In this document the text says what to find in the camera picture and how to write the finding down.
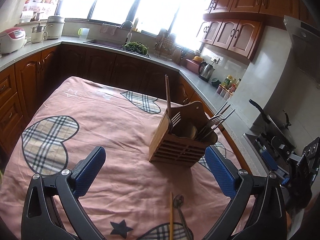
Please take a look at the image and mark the thin steel utensil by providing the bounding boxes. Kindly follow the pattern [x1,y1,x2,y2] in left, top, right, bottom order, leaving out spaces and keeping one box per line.
[198,110,235,141]

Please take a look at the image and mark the wooden chopstick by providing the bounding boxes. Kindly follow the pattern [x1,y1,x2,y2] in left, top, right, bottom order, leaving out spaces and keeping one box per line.
[169,192,174,240]
[165,74,172,118]

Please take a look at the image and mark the steel fork dark handle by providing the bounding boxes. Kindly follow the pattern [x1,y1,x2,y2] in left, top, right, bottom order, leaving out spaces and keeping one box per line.
[170,112,181,132]

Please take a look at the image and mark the black wok pan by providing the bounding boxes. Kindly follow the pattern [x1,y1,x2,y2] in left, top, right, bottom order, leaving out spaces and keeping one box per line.
[249,99,297,150]

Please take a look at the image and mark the condiment bottles group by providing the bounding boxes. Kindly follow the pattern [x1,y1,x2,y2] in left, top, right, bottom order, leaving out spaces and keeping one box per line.
[216,75,241,100]

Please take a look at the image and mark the wooden utensil holder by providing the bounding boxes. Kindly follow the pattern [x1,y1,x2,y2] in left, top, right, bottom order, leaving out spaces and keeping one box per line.
[149,101,218,167]

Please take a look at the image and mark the pink bedsheet tablecloth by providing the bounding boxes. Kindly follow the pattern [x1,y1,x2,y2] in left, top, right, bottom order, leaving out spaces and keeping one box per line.
[0,76,256,240]

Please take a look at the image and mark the steel spoon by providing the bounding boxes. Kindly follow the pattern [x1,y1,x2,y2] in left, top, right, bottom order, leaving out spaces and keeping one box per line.
[173,194,193,240]

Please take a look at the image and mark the stainless electric kettle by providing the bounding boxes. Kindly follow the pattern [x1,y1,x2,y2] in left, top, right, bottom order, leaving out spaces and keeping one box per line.
[198,61,215,82]

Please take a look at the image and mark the pink container box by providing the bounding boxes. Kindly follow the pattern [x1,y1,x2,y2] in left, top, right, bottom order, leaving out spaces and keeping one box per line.
[186,59,201,74]

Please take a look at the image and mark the steel range hood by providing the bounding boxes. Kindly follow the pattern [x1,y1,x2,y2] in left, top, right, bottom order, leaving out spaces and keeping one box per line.
[284,15,319,85]

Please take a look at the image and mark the dish drying rack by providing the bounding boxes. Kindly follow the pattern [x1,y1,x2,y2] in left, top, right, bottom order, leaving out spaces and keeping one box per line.
[154,29,177,61]

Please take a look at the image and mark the green vegetables in sink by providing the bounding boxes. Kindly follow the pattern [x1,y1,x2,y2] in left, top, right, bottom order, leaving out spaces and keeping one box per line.
[123,42,149,56]

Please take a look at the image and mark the chrome sink faucet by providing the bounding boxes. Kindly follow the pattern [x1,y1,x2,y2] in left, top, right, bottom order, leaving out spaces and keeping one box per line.
[120,20,133,44]

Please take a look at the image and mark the red white rice cooker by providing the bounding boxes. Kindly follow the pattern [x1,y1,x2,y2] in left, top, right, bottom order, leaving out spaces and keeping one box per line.
[0,27,27,55]

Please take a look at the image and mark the small white kettle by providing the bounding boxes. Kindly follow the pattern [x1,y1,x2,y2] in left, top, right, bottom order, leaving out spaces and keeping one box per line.
[31,23,48,43]

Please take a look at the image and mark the white rice cooker pot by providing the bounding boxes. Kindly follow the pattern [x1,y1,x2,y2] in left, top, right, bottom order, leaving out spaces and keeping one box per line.
[46,16,65,40]

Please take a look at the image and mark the upper wooden wall cabinets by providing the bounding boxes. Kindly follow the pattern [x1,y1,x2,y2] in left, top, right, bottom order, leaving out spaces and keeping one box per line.
[197,0,316,60]

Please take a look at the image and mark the green handled clear jug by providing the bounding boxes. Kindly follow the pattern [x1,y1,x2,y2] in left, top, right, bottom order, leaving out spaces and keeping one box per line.
[78,28,90,40]

